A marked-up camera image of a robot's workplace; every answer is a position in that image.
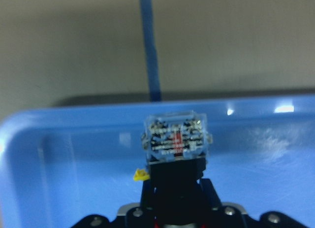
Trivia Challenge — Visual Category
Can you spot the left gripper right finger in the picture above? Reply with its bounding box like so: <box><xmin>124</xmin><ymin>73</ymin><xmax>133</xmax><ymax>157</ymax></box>
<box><xmin>199</xmin><ymin>178</ymin><xmax>221</xmax><ymax>210</ymax></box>

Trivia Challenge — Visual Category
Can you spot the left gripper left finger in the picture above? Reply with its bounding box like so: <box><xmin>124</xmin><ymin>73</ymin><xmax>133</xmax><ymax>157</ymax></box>
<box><xmin>140</xmin><ymin>181</ymin><xmax>154</xmax><ymax>210</ymax></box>

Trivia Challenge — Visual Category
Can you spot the blue plastic tray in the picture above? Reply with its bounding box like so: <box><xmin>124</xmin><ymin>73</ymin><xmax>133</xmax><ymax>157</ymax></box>
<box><xmin>0</xmin><ymin>95</ymin><xmax>315</xmax><ymax>228</ymax></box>

